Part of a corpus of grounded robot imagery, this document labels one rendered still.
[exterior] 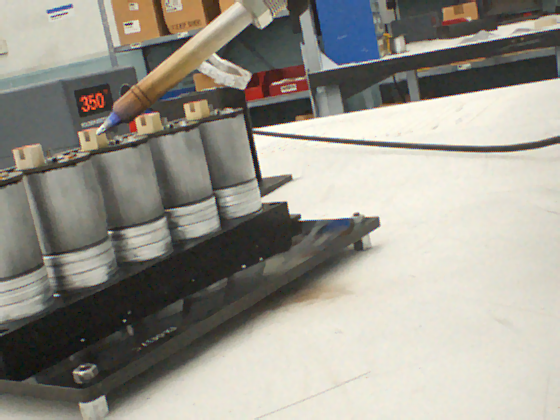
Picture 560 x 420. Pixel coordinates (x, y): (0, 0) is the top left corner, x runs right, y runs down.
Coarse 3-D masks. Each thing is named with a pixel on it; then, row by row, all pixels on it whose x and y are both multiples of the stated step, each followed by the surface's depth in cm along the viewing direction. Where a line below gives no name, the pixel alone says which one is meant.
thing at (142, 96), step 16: (240, 0) 26; (256, 0) 26; (272, 0) 26; (224, 16) 27; (240, 16) 27; (256, 16) 26; (272, 16) 27; (208, 32) 27; (224, 32) 27; (192, 48) 26; (208, 48) 27; (176, 64) 26; (192, 64) 27; (144, 80) 26; (160, 80) 26; (176, 80) 27; (128, 96) 26; (144, 96) 26; (160, 96) 27; (128, 112) 26
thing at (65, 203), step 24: (72, 168) 26; (48, 192) 26; (72, 192) 26; (96, 192) 27; (48, 216) 26; (72, 216) 26; (96, 216) 27; (48, 240) 26; (72, 240) 26; (96, 240) 27; (48, 264) 27; (72, 264) 27; (96, 264) 27; (72, 288) 27
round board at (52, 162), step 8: (72, 152) 28; (88, 152) 27; (48, 160) 26; (56, 160) 26; (64, 160) 26; (72, 160) 26; (16, 168) 27; (32, 168) 26; (40, 168) 26; (48, 168) 26
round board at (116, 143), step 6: (120, 138) 30; (126, 138) 30; (138, 138) 29; (144, 138) 29; (114, 144) 28; (120, 144) 28; (126, 144) 28; (132, 144) 28; (78, 150) 29; (84, 150) 29; (90, 150) 28; (96, 150) 28; (102, 150) 28; (108, 150) 28
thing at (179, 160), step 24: (168, 144) 30; (192, 144) 31; (168, 168) 31; (192, 168) 31; (168, 192) 31; (192, 192) 31; (168, 216) 31; (192, 216) 31; (216, 216) 32; (192, 240) 31
